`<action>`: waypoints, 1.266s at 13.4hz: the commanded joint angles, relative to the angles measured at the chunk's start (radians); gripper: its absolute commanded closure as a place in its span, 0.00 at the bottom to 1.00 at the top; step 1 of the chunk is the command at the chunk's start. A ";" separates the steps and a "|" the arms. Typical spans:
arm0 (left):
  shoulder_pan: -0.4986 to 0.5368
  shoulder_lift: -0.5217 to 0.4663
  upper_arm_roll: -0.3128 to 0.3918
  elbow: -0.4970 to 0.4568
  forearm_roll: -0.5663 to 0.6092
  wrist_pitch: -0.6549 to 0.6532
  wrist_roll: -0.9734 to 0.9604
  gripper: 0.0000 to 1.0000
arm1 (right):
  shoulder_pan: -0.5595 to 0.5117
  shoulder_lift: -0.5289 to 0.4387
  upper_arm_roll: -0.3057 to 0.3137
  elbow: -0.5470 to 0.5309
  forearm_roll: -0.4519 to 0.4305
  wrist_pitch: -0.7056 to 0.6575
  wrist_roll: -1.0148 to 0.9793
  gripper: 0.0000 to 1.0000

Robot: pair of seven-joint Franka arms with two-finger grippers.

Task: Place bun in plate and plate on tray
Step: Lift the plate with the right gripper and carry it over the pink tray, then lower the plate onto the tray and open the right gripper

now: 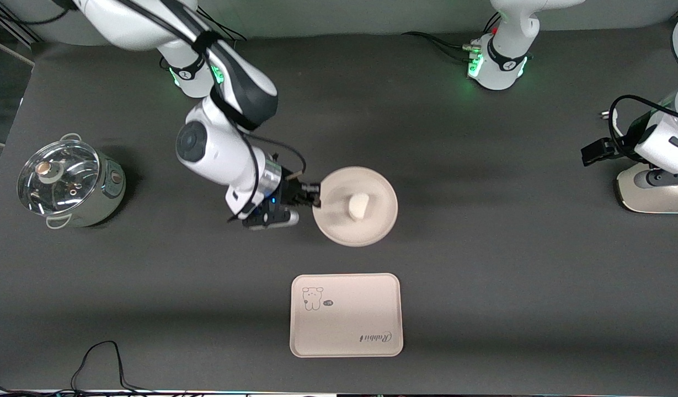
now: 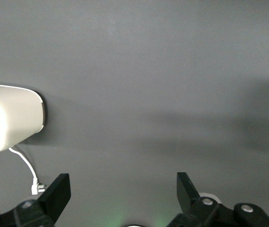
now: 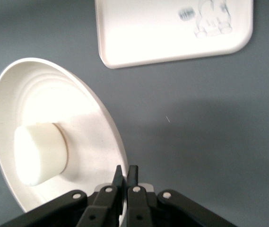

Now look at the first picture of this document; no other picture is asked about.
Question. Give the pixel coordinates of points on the glass pot lid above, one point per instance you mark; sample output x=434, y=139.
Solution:
x=57, y=176

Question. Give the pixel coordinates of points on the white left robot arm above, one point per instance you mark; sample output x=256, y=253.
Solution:
x=504, y=71

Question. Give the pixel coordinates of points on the small white bun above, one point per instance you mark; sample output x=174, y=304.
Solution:
x=358, y=206

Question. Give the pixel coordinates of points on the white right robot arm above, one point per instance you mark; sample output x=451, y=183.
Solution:
x=217, y=154

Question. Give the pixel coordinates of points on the steel cooking pot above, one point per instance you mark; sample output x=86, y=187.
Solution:
x=110, y=193

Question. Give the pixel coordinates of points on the white rounded appliance base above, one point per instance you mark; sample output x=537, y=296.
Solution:
x=647, y=199

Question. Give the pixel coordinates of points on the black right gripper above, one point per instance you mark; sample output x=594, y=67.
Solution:
x=291, y=193

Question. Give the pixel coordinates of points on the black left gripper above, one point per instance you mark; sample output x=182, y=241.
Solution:
x=597, y=151

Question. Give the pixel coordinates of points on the grey aluminium frame rail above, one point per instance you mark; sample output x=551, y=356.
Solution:
x=19, y=30

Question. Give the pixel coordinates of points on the small white plug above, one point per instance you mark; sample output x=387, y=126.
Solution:
x=609, y=116

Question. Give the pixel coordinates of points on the round beige plate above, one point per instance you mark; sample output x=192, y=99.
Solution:
x=372, y=226

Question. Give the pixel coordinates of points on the beige tray with rabbit print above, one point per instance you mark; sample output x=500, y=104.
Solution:
x=347, y=320

